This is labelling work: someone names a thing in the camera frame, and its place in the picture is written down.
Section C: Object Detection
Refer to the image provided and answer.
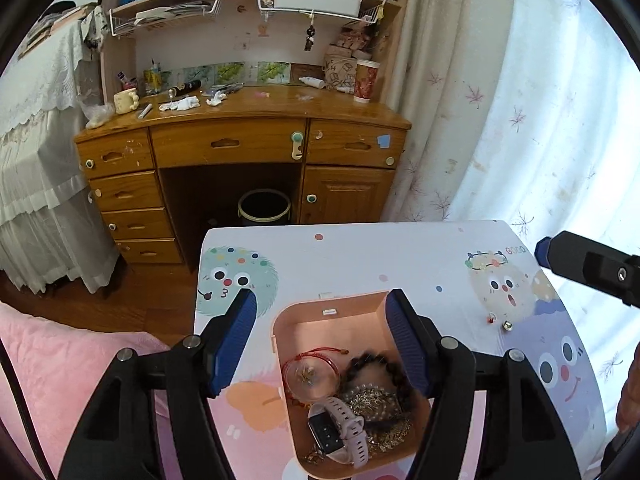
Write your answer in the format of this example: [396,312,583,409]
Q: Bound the white plastic tray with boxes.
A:
[272,0,364,19]

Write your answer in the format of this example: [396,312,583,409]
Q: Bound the pink fluffy blanket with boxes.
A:
[0,304,172,480]

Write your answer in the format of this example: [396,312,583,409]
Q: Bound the wooden desk hutch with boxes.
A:
[100,0,407,111]

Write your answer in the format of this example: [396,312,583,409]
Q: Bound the peach plastic storage box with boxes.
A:
[270,290,435,478]

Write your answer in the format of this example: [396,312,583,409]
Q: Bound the red string bracelet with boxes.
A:
[280,346,352,409]

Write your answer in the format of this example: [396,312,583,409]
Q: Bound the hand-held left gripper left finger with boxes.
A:
[57,287,258,480]

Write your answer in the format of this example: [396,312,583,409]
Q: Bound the white leaf print curtain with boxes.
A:
[384,0,640,356]

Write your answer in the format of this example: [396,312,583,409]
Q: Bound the gold leaf brooch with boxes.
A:
[367,417,414,454]

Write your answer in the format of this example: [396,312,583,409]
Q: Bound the wooden desk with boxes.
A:
[74,84,413,267]

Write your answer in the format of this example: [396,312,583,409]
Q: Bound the white wire basket with tray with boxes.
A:
[255,0,389,26]

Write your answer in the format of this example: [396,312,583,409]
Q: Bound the cream mug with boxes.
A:
[113,88,140,115]

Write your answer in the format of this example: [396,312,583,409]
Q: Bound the leaf print picture strip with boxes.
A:
[162,61,292,86]

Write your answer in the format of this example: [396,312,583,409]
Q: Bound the dark trash bin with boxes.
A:
[237,189,292,226]

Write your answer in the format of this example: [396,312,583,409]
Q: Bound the white lace cover cloth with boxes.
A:
[0,17,122,294]

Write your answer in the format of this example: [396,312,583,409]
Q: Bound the pink smart watch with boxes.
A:
[307,396,371,469]

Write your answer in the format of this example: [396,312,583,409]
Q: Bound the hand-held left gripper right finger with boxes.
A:
[384,288,583,480]

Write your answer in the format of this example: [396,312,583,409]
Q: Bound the cartoon print table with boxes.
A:
[194,220,609,480]

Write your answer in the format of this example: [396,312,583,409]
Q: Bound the black bead bracelet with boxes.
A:
[342,352,416,402]

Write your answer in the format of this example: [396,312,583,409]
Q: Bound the red paper cup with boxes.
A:
[353,59,381,104]

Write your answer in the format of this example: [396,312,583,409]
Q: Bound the beige patterned bag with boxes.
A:
[324,55,359,91]

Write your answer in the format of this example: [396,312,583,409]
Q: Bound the gold crescent brooch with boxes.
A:
[345,385,404,421]

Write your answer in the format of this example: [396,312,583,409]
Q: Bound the white wire basket with papers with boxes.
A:
[109,0,225,39]

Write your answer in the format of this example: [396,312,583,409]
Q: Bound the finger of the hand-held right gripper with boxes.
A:
[534,231,640,307]

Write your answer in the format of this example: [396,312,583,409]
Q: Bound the pile of books and papers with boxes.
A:
[20,2,99,57]

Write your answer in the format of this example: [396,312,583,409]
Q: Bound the glass jar with pens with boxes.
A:
[144,60,164,96]

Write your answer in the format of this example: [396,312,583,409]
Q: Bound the clear plastic bag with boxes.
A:
[82,102,116,130]

